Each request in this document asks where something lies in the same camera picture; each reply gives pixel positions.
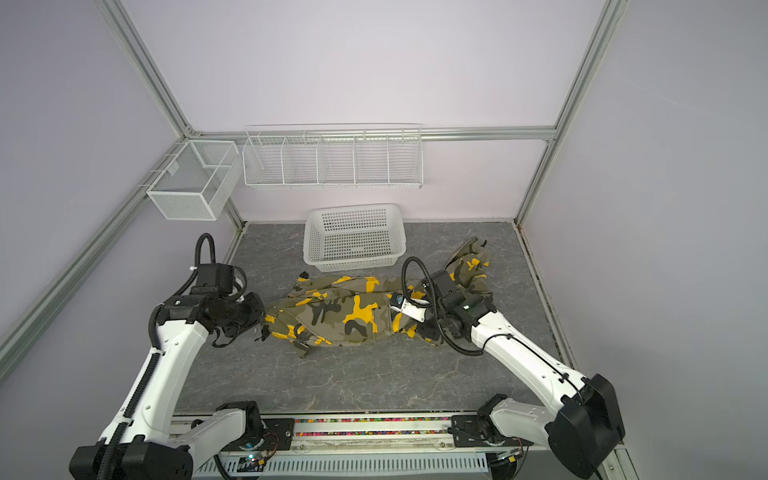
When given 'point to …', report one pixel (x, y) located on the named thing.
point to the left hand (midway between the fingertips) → (265, 318)
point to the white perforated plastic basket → (357, 236)
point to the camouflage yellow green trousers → (377, 311)
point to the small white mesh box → (200, 182)
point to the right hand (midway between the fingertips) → (420, 315)
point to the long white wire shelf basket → (333, 155)
